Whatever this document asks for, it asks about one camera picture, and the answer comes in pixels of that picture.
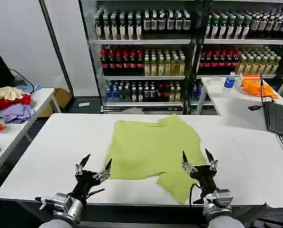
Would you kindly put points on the red garment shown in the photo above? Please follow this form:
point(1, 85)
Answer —
point(12, 102)

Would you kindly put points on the small white flat item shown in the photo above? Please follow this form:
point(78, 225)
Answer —
point(84, 104)

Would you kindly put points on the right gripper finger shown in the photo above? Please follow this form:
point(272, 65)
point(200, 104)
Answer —
point(186, 164)
point(212, 161)

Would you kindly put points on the cream cloth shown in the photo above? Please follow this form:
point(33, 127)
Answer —
point(5, 93)

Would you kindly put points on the blue label water bottle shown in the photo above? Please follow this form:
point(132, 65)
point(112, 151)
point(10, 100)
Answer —
point(229, 83)

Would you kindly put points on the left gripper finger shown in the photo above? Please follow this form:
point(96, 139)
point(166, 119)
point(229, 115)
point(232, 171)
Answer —
point(105, 171)
point(80, 165)

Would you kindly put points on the small black device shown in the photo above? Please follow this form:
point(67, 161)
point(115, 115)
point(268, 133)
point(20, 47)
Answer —
point(254, 107)

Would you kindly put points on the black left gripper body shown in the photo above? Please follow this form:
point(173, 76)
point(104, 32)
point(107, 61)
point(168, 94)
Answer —
point(85, 180)

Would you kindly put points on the light blue cloth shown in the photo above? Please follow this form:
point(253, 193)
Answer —
point(30, 87)

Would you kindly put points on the purple garment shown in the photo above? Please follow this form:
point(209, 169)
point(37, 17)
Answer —
point(15, 111)

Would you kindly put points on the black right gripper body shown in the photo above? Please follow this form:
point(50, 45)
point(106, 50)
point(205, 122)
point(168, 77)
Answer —
point(204, 177)

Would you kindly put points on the grey chair back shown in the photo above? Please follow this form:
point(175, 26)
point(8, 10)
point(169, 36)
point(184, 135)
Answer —
point(133, 110)

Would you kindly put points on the white desk with laptop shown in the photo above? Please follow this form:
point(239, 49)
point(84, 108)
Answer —
point(231, 104)

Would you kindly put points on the white cup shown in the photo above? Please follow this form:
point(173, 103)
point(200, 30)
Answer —
point(238, 82)

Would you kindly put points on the black laptop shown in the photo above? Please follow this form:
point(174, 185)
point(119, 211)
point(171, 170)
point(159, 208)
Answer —
point(279, 116)

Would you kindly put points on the light green t-shirt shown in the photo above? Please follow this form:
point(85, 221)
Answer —
point(150, 147)

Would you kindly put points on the orange cloth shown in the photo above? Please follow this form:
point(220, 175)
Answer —
point(253, 86)

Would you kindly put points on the white side table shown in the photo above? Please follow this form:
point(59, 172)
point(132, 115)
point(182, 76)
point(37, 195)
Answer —
point(17, 133)

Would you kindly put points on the brown cardboard box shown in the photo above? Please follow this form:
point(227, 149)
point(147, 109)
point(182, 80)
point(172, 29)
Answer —
point(60, 97)

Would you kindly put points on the bottle shelf with glass frame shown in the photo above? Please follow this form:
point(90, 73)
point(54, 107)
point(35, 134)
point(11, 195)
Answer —
point(143, 47)
point(241, 35)

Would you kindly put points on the large white folding table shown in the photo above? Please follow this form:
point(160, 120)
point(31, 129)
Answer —
point(60, 142)

